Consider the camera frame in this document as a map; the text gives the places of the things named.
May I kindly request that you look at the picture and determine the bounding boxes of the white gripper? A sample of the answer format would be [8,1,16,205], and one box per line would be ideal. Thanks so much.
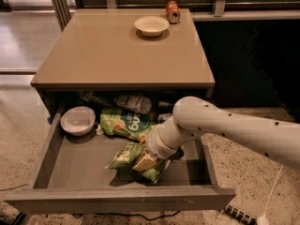
[132,124,184,172]

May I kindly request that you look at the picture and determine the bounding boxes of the green jalapeno chip bag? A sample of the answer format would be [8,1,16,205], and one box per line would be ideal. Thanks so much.
[106,142,170,184]

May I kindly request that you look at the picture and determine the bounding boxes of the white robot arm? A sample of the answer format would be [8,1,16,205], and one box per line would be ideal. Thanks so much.
[145,97,300,171]

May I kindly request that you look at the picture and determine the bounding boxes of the green snack bag in drawer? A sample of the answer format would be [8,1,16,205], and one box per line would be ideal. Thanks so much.
[100,108,156,142]

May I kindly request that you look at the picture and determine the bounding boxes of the grey crumpled bag in drawer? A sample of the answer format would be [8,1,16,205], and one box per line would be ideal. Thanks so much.
[113,96,152,114]

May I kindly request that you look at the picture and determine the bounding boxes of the dark can in drawer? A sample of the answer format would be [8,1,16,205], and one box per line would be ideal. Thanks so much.
[157,101,174,108]

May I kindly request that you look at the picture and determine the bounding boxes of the open grey top drawer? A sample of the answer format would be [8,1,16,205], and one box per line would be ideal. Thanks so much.
[4,92,236,215]

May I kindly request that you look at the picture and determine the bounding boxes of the white bowl in drawer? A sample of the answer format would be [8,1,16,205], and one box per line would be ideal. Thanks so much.
[60,106,96,136]

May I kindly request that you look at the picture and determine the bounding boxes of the dark bag in drawer back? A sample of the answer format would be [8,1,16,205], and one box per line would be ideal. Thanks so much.
[77,91,112,107]

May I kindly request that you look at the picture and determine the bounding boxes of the black power strip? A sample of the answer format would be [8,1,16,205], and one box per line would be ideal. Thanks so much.
[223,204,256,225]

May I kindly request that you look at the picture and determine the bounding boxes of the white bowl on table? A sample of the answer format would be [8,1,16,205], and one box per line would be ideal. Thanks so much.
[134,16,170,38]

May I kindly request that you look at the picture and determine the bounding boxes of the orange soda can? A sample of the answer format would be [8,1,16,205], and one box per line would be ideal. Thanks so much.
[166,1,180,23]

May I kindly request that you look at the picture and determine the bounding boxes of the black floor cable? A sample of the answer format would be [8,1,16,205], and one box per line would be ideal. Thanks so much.
[72,210,182,221]

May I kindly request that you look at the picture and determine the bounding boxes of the white power cable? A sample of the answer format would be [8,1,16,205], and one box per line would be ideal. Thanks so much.
[256,165,285,225]

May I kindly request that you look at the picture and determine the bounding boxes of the metal frame post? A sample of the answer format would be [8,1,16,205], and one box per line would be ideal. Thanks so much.
[52,0,71,30]

